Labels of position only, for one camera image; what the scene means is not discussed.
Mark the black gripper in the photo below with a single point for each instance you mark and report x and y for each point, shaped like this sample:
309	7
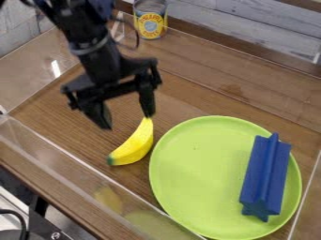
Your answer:
113	75

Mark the yellow toy banana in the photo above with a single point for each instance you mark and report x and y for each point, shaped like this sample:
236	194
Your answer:
135	147

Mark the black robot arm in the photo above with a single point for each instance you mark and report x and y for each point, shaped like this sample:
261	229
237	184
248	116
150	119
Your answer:
82	21

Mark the green round plate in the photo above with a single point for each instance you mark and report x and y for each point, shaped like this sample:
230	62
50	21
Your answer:
198	164

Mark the yellow labelled tin can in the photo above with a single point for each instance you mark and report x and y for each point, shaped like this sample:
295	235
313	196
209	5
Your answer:
150	18

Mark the blue star-shaped block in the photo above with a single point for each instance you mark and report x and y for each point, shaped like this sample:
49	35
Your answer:
265	178

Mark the clear acrylic front wall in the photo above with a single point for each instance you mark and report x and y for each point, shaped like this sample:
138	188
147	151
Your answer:
93	199

